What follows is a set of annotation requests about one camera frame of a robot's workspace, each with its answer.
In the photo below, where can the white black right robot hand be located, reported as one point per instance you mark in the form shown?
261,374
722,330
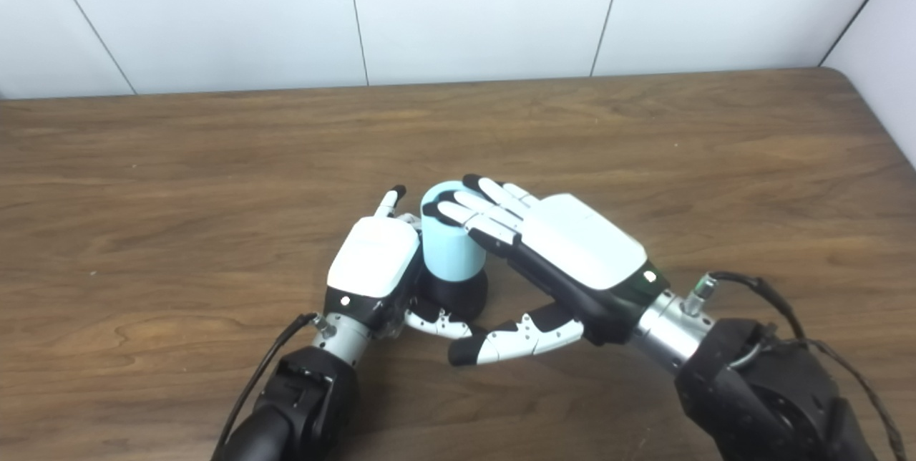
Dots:
580,243

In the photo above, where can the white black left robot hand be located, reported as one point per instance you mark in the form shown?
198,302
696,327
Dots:
372,260

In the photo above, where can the light blue cup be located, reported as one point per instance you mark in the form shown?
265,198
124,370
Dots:
447,250

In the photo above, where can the black funnel-shaped nozzle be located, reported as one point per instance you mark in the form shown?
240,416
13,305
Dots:
458,293

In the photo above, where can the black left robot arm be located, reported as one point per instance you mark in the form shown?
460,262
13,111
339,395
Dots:
300,404

